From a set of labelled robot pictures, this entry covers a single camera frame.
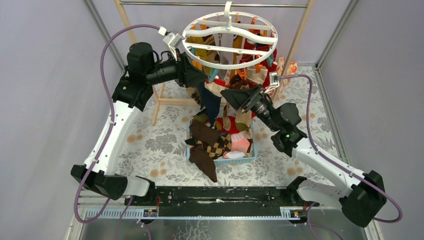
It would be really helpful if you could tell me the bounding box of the teal plastic clip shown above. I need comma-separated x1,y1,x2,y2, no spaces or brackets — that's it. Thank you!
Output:
206,67,220,84

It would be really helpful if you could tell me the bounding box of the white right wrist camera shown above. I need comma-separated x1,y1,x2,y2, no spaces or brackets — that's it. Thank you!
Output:
264,72,281,93

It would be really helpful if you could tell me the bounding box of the brown sock in basket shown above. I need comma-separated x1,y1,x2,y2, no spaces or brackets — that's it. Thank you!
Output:
188,147,218,183

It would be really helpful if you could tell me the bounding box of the floral orange cloth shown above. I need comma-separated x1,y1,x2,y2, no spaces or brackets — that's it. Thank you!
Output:
275,57,298,95

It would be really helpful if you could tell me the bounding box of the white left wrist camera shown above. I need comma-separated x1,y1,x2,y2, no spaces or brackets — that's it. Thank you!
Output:
158,26,184,60

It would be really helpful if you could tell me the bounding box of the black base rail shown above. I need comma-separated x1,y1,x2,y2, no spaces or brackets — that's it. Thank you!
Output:
124,186,311,217

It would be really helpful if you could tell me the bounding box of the white round clip hanger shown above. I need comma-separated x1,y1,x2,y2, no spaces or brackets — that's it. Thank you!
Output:
182,1,279,70

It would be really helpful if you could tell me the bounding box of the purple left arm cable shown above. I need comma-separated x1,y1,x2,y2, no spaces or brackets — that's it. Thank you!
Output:
73,24,162,240

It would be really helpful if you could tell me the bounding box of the floral grey table mat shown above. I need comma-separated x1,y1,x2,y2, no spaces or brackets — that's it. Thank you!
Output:
117,77,340,187

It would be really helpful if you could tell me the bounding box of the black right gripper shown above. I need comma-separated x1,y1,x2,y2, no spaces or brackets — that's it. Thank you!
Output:
220,84,280,133

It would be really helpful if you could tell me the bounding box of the yellow hanging sock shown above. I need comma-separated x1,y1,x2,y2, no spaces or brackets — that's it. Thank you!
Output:
186,36,211,74

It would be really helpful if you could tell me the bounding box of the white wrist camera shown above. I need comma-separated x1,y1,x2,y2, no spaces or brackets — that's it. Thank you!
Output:
158,26,184,60
264,72,281,93

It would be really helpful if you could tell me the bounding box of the red hanging sock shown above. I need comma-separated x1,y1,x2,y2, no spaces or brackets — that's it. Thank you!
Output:
241,38,278,89

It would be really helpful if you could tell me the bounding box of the wooden clothes rack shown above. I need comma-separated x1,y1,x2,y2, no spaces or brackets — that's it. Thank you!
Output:
113,0,316,127

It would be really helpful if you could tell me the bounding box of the beige brown argyle sock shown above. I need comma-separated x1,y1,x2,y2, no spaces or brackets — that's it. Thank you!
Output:
185,87,201,105

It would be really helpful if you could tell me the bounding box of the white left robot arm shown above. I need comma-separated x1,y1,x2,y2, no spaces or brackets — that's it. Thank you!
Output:
70,42,208,206

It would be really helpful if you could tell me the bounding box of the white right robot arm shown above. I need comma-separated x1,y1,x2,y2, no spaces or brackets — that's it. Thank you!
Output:
221,86,387,228

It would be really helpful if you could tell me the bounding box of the blue plastic sock basket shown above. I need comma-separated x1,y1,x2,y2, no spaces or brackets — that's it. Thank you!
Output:
186,119,259,165

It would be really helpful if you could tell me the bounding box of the navy blue sock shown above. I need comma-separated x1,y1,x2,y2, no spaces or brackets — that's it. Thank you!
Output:
200,88,221,126

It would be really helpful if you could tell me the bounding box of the peach red cuff sock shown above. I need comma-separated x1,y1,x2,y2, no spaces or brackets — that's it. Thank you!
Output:
204,78,227,98

